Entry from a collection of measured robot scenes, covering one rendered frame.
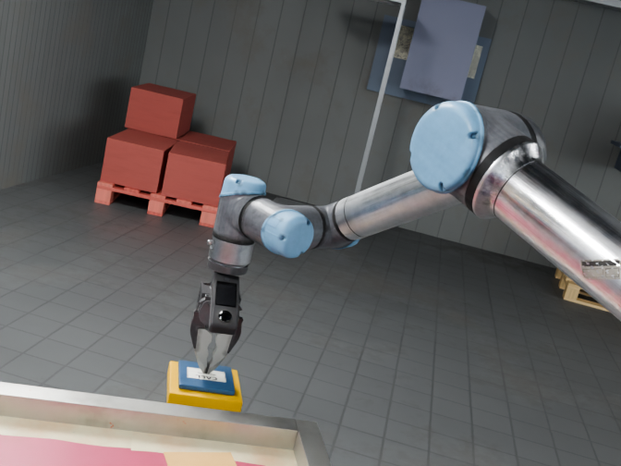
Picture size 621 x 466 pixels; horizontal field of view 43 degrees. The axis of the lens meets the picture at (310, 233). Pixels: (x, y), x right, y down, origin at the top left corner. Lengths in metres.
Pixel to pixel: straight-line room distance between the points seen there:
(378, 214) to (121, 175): 5.04
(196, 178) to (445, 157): 5.18
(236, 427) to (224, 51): 6.80
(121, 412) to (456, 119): 0.66
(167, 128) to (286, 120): 1.48
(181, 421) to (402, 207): 0.48
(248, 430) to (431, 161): 0.53
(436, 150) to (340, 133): 6.70
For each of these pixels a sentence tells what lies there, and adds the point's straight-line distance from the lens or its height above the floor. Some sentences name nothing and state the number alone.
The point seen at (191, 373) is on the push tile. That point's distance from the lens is 1.45.
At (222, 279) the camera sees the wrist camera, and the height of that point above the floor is 1.15.
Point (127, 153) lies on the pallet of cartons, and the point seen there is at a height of 0.42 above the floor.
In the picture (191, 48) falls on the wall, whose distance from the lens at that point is 8.01.
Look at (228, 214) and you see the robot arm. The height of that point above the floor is 1.27.
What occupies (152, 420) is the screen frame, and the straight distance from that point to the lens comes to 1.26.
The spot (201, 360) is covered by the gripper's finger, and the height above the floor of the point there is 0.99.
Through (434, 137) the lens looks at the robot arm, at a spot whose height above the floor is 1.50.
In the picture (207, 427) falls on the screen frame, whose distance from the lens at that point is 1.27.
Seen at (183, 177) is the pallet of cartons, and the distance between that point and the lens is 6.12.
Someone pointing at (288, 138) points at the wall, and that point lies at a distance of 7.78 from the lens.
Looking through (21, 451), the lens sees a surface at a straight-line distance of 1.20.
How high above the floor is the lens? 1.59
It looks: 14 degrees down
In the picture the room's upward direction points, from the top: 13 degrees clockwise
